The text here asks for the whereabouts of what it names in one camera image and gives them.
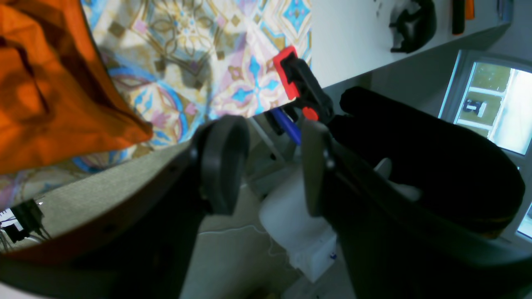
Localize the orange black tool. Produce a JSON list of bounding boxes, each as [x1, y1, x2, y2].
[[451, 0, 475, 36]]

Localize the patterned blue tablecloth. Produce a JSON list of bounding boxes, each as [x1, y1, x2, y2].
[[1, 0, 312, 208]]

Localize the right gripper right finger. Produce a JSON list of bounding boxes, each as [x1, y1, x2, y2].
[[300, 120, 333, 217]]

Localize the orange T-shirt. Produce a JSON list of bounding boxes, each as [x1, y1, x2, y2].
[[0, 0, 153, 174]]

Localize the window frame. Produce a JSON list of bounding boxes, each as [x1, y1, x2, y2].
[[438, 50, 532, 245]]

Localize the red black clamp left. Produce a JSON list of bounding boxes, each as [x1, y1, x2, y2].
[[272, 46, 335, 125]]

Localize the white box on floor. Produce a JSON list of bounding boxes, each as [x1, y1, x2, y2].
[[259, 166, 337, 283]]

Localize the black object on shelf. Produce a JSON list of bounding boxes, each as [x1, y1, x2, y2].
[[388, 0, 437, 54]]

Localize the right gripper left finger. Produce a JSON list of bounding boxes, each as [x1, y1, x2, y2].
[[192, 115, 250, 216]]

